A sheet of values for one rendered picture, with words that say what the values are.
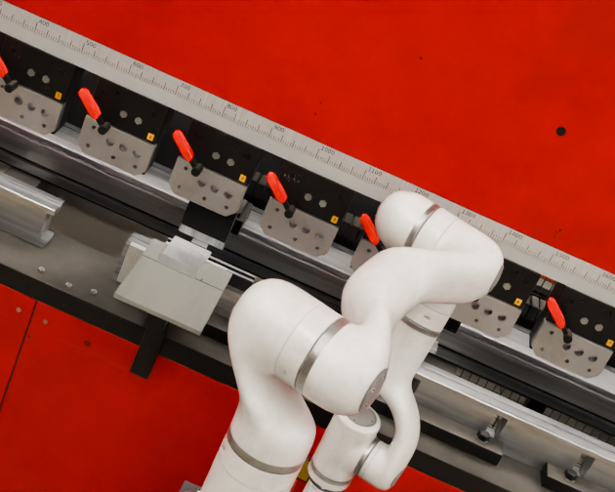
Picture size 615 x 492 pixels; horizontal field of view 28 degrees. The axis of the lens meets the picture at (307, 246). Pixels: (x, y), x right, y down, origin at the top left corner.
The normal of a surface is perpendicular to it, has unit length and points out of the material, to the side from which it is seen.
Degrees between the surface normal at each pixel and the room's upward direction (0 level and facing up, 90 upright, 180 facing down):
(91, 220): 0
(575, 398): 90
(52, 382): 90
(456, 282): 89
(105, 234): 0
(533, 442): 90
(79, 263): 0
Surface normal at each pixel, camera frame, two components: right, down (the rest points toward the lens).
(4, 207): -0.17, 0.40
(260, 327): -0.40, 0.01
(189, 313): 0.37, -0.82
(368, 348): 0.40, -0.56
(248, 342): -0.47, 0.23
